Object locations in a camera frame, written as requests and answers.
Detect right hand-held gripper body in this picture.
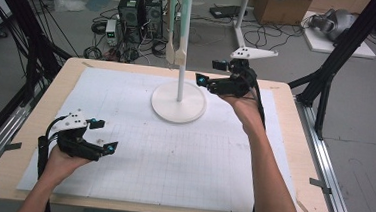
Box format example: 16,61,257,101
206,44,280,101

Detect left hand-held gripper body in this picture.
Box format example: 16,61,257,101
46,106,109,163

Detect green handle beige spatula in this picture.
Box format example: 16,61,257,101
173,0,192,67

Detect white utensil stand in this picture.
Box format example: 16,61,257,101
149,0,215,126

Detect green handle beige brush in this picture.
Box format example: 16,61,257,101
164,0,180,65

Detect person's left hand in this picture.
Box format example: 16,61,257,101
41,144,93,187

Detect person's right hand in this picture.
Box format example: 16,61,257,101
215,87,269,138

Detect white grid mat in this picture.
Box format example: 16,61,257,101
15,62,304,212

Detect white table leg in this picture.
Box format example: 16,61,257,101
231,0,252,54

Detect flat black box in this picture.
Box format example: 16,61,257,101
208,3,248,21

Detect narrow black computer tower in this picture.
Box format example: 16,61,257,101
143,0,166,40

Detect large cardboard box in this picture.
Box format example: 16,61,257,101
250,0,316,28

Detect white power supply unit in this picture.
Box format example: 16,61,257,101
104,18,120,47

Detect wide black computer tower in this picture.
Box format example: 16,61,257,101
115,0,147,40

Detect white floor board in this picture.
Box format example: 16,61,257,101
301,10,376,60

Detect grey headset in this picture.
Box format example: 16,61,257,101
308,6,361,44

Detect clear plastic bag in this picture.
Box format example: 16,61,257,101
50,0,88,15

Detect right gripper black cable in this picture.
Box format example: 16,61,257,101
239,68,271,212

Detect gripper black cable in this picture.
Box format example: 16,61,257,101
239,68,271,212
34,115,67,182

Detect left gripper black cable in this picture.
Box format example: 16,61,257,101
34,115,67,182

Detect black cable coil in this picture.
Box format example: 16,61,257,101
82,45,104,61
150,37,177,60

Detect tangled black floor cables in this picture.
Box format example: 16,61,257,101
243,19,308,56

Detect grey metal bracket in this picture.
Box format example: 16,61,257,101
308,177,334,196
0,140,23,160

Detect black metal frame stand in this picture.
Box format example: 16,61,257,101
283,0,376,144
0,0,77,166

